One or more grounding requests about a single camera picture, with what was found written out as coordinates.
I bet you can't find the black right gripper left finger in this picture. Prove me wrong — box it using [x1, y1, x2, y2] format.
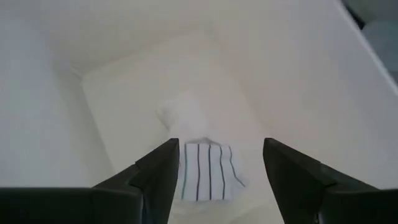
[0, 138, 180, 224]

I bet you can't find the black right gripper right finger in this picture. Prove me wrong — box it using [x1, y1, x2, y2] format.
[262, 138, 398, 224]

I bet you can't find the white black-striped sock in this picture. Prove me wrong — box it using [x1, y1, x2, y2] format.
[178, 141, 248, 202]

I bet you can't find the white cloth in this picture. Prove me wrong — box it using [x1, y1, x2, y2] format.
[157, 91, 215, 144]

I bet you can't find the white perforated plastic bin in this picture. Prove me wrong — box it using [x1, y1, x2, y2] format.
[0, 0, 398, 224]

